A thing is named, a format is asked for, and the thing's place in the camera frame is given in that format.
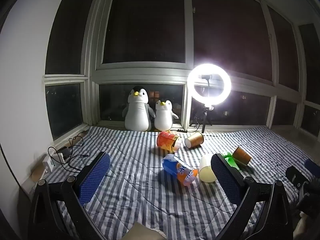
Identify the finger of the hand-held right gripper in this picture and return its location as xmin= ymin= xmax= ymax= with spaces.
xmin=286 ymin=166 xmax=310 ymax=193
xmin=304 ymin=159 xmax=320 ymax=178

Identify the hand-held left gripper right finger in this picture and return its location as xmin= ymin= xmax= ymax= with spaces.
xmin=211 ymin=153 xmax=294 ymax=240

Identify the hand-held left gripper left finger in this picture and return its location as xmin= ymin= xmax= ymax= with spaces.
xmin=27 ymin=151 xmax=111 ymax=240

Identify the white paper cup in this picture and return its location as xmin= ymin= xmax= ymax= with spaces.
xmin=199 ymin=153 xmax=217 ymax=183

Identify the brown paper cup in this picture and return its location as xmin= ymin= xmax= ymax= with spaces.
xmin=232 ymin=146 xmax=252 ymax=167
xmin=184 ymin=131 xmax=205 ymax=150

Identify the orange yellow printed cup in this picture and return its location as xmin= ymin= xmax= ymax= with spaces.
xmin=156 ymin=131 xmax=182 ymax=153

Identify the green bottle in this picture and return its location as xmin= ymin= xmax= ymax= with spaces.
xmin=220 ymin=151 xmax=241 ymax=169

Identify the black power adapter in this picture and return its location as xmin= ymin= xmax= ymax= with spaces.
xmin=57 ymin=147 xmax=72 ymax=158

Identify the white power strip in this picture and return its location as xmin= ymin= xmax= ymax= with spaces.
xmin=42 ymin=152 xmax=66 ymax=172

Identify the blue orange Fanta bottle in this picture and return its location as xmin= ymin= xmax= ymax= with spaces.
xmin=162 ymin=154 xmax=199 ymax=186

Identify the striped blanket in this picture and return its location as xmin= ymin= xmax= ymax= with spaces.
xmin=42 ymin=125 xmax=320 ymax=240

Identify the black tripod stand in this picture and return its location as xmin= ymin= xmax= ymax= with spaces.
xmin=189 ymin=105 xmax=215 ymax=133

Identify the beige cardboard piece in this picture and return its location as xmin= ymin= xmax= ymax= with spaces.
xmin=134 ymin=224 xmax=163 ymax=240

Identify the large penguin plush toy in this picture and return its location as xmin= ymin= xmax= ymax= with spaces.
xmin=122 ymin=86 xmax=156 ymax=132

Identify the small penguin plush toy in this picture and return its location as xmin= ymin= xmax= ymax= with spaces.
xmin=153 ymin=100 xmax=179 ymax=131

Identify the black phone holder clamp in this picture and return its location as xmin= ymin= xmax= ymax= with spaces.
xmin=201 ymin=74 xmax=213 ymax=98

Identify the black cable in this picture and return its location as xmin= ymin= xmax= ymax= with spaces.
xmin=47 ymin=130 xmax=90 ymax=172

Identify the white ring light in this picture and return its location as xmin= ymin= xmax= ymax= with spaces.
xmin=187 ymin=63 xmax=232 ymax=106

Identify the white window frame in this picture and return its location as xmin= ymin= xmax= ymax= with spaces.
xmin=43 ymin=0 xmax=320 ymax=148

